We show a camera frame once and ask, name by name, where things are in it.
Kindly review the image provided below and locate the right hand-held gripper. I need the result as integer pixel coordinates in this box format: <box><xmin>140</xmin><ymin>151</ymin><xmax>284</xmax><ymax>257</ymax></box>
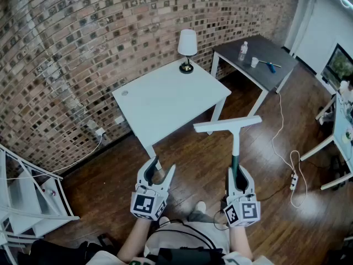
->
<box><xmin>223</xmin><ymin>165</ymin><xmax>261</xmax><ymax>228</ymax></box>

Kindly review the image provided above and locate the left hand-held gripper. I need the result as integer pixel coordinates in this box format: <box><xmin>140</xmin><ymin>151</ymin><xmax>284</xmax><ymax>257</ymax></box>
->
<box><xmin>130</xmin><ymin>156</ymin><xmax>177</xmax><ymax>221</ymax></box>

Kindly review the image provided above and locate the white squeegee with dark handle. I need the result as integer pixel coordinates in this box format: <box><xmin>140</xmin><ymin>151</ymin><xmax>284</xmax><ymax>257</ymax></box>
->
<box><xmin>192</xmin><ymin>115</ymin><xmax>263</xmax><ymax>176</ymax></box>

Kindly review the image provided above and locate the person's left forearm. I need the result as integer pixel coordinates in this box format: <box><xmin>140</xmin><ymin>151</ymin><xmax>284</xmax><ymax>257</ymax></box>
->
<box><xmin>117</xmin><ymin>218</ymin><xmax>153</xmax><ymax>263</ymax></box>

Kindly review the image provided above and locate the person's right forearm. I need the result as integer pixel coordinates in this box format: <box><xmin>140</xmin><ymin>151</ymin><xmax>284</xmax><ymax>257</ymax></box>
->
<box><xmin>229</xmin><ymin>225</ymin><xmax>253</xmax><ymax>261</ymax></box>

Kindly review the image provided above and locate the person's white shirt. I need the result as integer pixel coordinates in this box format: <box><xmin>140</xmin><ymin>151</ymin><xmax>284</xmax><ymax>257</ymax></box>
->
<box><xmin>90</xmin><ymin>221</ymin><xmax>276</xmax><ymax>265</ymax></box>

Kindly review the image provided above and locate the white table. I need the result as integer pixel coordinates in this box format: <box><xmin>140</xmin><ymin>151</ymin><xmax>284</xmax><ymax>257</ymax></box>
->
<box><xmin>111</xmin><ymin>58</ymin><xmax>232</xmax><ymax>171</ymax></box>

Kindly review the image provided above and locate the black chest pack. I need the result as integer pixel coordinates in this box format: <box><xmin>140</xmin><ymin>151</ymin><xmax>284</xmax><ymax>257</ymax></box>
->
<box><xmin>158</xmin><ymin>246</ymin><xmax>224</xmax><ymax>265</ymax></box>

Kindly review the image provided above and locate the dark grey table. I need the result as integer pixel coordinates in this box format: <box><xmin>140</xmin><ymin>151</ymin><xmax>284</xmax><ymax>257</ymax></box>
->
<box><xmin>211</xmin><ymin>34</ymin><xmax>299</xmax><ymax>118</ymax></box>

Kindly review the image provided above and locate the light desk with white legs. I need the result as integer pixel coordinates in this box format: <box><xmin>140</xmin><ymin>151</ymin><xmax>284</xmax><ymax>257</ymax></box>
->
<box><xmin>299</xmin><ymin>91</ymin><xmax>353</xmax><ymax>190</ymax></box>

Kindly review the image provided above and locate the black bag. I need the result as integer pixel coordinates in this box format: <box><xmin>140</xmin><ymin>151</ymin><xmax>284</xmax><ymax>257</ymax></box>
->
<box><xmin>16</xmin><ymin>233</ymin><xmax>116</xmax><ymax>265</ymax></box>

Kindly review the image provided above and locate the clear plastic water bottle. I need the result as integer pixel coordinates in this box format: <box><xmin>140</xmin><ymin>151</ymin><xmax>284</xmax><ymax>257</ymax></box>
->
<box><xmin>238</xmin><ymin>41</ymin><xmax>249</xmax><ymax>62</ymax></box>

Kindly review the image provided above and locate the white shelf unit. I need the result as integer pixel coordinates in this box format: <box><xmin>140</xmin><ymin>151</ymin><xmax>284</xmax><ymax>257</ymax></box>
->
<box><xmin>0</xmin><ymin>144</ymin><xmax>81</xmax><ymax>259</ymax></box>

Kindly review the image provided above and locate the white shade table lamp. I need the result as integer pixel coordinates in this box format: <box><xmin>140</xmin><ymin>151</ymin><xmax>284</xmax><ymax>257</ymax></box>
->
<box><xmin>177</xmin><ymin>29</ymin><xmax>198</xmax><ymax>74</ymax></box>

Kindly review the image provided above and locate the framed screen with green picture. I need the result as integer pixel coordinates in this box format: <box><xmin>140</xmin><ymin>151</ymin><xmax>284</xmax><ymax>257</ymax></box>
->
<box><xmin>320</xmin><ymin>43</ymin><xmax>353</xmax><ymax>92</ymax></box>

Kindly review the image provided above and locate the white extension cord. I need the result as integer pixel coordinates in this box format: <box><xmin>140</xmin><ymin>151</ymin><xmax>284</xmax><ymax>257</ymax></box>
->
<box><xmin>271</xmin><ymin>91</ymin><xmax>308</xmax><ymax>209</ymax></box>

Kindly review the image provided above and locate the thin white charger cable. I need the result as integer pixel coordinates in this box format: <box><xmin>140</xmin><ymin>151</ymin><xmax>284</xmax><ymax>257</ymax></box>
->
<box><xmin>5</xmin><ymin>134</ymin><xmax>103</xmax><ymax>181</ymax></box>

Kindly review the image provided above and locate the blue handled window wiper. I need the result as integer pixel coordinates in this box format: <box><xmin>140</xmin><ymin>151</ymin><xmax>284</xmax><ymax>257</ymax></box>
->
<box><xmin>258</xmin><ymin>59</ymin><xmax>282</xmax><ymax>74</ymax></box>

